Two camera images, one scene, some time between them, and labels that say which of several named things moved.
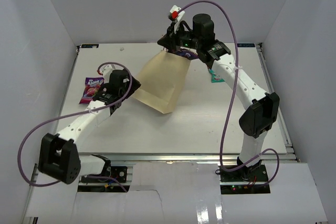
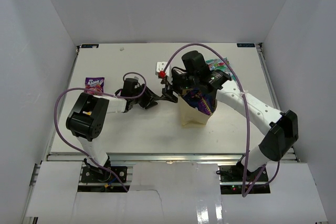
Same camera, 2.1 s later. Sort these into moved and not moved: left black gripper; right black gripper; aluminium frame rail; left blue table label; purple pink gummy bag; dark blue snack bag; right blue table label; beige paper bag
Moved: left black gripper; beige paper bag; right black gripper; dark blue snack bag
Not moved: right blue table label; purple pink gummy bag; left blue table label; aluminium frame rail
